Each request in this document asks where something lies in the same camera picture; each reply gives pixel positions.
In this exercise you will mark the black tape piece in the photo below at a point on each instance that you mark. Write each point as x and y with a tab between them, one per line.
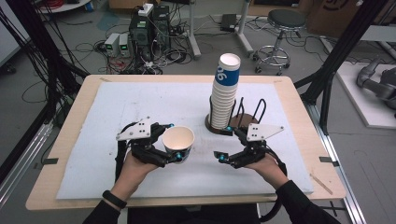
49	161
327	160

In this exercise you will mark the grey power supply unit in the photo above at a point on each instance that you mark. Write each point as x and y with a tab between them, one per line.
111	45
124	46

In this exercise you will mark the white table mat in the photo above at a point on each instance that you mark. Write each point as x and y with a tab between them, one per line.
174	105

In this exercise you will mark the aluminium rail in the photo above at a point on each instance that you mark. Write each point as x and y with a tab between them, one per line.
25	158
339	174

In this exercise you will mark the black computer tower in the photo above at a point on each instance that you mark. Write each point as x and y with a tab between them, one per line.
162	25
140	34

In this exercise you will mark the person's left hand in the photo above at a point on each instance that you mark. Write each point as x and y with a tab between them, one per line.
134	175

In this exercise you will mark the white power strip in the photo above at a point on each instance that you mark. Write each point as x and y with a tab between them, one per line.
145	10

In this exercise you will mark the person's dark clothing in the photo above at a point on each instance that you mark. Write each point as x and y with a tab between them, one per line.
193	215

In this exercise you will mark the white stand leg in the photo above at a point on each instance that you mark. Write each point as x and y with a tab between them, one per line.
192	34
243	25

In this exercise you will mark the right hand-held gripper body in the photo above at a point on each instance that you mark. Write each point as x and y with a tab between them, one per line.
253	152

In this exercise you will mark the person's right hand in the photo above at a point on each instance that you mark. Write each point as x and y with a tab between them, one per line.
269	172

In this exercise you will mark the white floor platform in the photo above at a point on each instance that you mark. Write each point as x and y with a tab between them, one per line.
358	99

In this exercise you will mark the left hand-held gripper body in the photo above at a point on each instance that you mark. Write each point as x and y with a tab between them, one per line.
146	152

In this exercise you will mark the black wristband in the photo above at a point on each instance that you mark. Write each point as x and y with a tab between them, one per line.
114	199

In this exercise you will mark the flat black box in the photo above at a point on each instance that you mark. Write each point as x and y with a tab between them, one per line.
228	21

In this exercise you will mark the brown tape strip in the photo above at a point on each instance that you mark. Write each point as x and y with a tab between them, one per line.
321	184

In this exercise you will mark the stack of white paper cups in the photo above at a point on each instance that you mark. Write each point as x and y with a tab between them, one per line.
222	102

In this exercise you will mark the white round table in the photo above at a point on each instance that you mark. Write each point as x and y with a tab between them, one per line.
68	6

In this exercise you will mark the brown cardboard box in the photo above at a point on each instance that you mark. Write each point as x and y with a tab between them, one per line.
330	18

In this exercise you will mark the black round stool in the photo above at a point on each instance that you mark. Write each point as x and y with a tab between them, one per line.
286	18

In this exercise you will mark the single blue-banded paper cup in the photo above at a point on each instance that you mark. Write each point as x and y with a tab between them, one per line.
179	138

